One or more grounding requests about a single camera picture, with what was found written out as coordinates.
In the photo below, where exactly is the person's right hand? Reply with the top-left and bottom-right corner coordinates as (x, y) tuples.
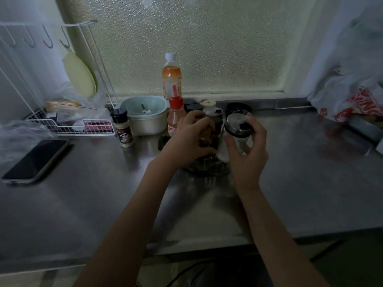
(224, 115), (269, 192)

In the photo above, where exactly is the person's left hand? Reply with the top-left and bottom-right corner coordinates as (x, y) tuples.
(156, 110), (218, 174)

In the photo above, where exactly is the small brown spice bottle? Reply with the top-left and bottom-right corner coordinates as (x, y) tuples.
(199, 125), (213, 148)

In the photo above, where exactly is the glass shaker with steel lid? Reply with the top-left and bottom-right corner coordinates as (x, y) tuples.
(216, 113), (254, 163)

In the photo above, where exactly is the person's left forearm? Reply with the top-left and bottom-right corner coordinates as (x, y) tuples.
(73, 158), (181, 287)

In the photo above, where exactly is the person's right forearm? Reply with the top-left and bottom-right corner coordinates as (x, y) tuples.
(236, 187), (331, 287)

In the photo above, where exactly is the round spice rack tray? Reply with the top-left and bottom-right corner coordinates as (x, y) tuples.
(179, 154), (231, 177)

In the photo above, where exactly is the white-capped bottle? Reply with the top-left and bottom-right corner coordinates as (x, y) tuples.
(199, 99), (224, 117)

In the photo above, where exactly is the red-capped sauce bottle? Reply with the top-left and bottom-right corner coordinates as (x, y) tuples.
(167, 96), (187, 137)

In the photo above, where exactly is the small black-lidded jar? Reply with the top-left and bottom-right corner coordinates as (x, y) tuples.
(183, 98), (204, 113)

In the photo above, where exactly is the pale green pot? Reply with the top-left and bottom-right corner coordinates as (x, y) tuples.
(119, 95), (169, 137)

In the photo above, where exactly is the orange drink bottle white cap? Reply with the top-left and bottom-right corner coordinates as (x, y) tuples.
(162, 52), (182, 100)

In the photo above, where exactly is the black-capped spice bottle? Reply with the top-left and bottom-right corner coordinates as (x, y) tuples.
(111, 109), (135, 148)

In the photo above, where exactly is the frosted glass window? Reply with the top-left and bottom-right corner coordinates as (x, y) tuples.
(55, 0), (319, 97)

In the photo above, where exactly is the white plastic bag red print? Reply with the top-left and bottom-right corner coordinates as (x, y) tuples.
(308, 15), (383, 123)

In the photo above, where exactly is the steel container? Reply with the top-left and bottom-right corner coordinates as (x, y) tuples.
(347, 115), (383, 144)

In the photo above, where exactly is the clear plastic bag with food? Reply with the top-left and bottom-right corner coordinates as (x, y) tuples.
(44, 86), (112, 130)

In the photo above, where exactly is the pale green plate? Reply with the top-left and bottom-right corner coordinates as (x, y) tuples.
(62, 48), (98, 99)

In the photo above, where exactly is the black smartphone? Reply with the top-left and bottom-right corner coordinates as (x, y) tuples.
(1, 139), (70, 185)

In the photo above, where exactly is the crumpled clear plastic bag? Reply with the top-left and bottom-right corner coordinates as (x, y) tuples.
(0, 120), (58, 166)

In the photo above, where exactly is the black cable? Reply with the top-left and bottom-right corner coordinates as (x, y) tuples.
(169, 260), (211, 287)

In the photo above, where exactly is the white wire dish rack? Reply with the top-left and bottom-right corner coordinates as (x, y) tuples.
(0, 20), (118, 137)

